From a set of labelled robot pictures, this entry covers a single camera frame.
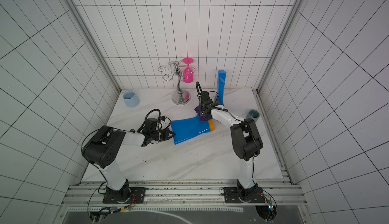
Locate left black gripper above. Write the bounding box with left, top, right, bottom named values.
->
left=151, top=128, right=175, bottom=142

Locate purple cloth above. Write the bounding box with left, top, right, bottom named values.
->
left=194, top=105, right=212, bottom=122

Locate blue rubber boot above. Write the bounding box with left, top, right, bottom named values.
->
left=171, top=116, right=215, bottom=145
left=217, top=70, right=227, bottom=105

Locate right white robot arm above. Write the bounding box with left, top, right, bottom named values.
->
left=197, top=89, right=263, bottom=203

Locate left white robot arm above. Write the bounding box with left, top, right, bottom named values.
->
left=81, top=117, right=175, bottom=204

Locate chrome hook stand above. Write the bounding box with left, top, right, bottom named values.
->
left=158, top=59, right=190, bottom=106

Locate pink hanging brush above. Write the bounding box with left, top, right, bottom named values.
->
left=182, top=58, right=196, bottom=83

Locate light blue cup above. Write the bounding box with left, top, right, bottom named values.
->
left=123, top=90, right=140, bottom=108

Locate grey-green cup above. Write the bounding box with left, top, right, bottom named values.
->
left=246, top=109, right=260, bottom=122

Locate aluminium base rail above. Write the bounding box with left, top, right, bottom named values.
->
left=62, top=179, right=307, bottom=207

